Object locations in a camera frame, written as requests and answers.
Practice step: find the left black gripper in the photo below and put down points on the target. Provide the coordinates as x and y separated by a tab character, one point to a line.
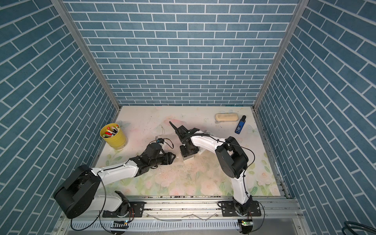
168	158

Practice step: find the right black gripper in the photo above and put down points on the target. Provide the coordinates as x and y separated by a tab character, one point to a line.
182	148

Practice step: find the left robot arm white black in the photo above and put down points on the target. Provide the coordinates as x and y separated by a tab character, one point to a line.
78	193

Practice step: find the yellow cup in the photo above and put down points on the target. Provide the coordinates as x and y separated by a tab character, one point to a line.
117	142

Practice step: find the blue black marker pen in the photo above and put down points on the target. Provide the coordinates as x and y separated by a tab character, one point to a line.
240	125

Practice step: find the markers in cup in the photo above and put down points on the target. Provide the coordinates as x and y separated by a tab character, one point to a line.
109	131

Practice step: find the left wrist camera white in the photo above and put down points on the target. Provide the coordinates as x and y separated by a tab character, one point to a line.
160	141

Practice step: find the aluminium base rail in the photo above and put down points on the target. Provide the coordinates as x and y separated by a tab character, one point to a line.
192	215

